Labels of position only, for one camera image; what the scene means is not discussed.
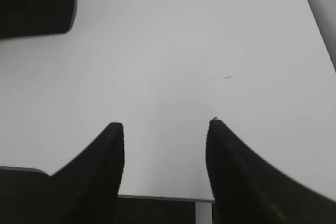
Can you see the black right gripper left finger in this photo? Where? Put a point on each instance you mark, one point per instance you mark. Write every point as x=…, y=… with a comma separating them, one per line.
x=87, y=187

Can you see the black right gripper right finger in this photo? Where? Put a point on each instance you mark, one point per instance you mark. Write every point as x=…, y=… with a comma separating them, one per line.
x=247, y=189

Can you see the black tote bag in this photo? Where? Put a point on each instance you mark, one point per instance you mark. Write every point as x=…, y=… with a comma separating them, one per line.
x=21, y=18

